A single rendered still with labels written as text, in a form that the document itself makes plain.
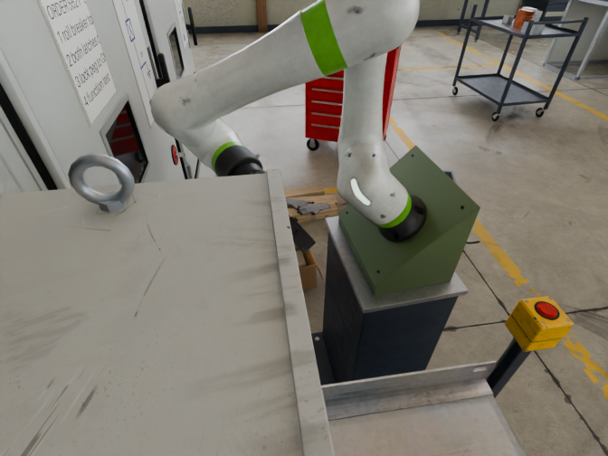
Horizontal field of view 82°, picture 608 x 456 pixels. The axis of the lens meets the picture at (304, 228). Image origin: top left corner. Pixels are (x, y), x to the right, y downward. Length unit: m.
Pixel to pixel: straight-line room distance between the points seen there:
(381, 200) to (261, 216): 0.65
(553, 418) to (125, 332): 1.86
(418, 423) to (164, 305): 0.63
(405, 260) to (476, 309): 1.19
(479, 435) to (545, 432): 1.11
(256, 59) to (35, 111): 0.35
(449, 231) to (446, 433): 0.46
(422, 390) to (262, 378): 0.65
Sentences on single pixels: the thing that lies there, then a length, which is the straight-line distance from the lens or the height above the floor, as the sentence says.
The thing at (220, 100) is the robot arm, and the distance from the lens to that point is 0.72.
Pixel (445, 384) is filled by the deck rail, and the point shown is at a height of 0.85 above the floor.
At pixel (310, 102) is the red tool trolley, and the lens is 3.09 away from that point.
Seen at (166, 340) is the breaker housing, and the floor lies 1.39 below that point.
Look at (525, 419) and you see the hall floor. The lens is 1.90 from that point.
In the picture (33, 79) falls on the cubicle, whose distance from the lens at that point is 0.53.
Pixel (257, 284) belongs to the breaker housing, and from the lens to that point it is 0.21.
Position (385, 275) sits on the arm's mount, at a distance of 1.00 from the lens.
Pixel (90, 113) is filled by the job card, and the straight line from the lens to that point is 0.63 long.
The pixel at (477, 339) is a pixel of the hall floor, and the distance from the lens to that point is 2.02.
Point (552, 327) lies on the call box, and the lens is 0.95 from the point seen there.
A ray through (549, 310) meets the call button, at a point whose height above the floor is 0.91.
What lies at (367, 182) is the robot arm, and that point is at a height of 1.09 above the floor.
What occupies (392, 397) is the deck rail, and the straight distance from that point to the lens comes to 0.78.
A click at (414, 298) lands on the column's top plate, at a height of 0.75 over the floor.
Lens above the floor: 1.55
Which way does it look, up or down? 40 degrees down
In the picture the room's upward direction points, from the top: straight up
